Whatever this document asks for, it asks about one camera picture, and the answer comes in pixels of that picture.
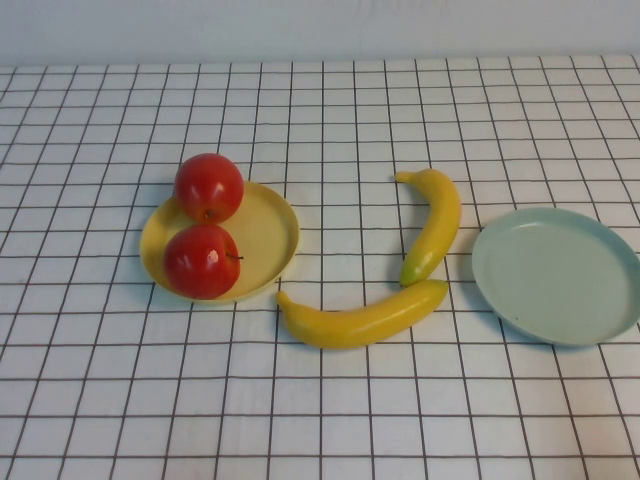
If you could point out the yellow plastic banana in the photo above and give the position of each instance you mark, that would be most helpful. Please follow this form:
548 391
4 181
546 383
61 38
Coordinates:
350 325
435 225

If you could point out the red plastic apple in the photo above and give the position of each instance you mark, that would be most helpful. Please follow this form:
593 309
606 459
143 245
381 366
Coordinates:
207 185
200 265

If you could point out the yellow round plate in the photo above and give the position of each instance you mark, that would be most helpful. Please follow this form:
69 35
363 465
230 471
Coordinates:
265 235

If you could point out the light blue round plate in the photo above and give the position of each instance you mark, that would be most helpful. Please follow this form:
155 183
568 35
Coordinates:
555 280

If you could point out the white grid tablecloth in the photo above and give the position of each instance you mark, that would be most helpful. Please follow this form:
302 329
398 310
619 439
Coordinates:
320 425

